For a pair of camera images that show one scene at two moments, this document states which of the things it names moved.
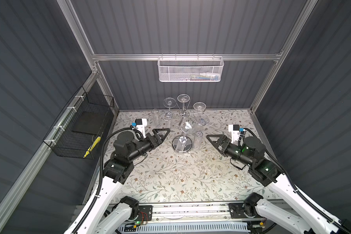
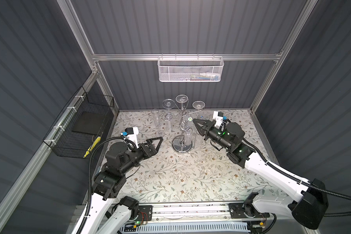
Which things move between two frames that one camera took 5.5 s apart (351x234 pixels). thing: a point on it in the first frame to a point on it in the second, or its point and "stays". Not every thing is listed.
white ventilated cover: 185,227 stays
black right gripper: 223,139 to 207,128
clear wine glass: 155,112 stays
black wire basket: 79,132 stays
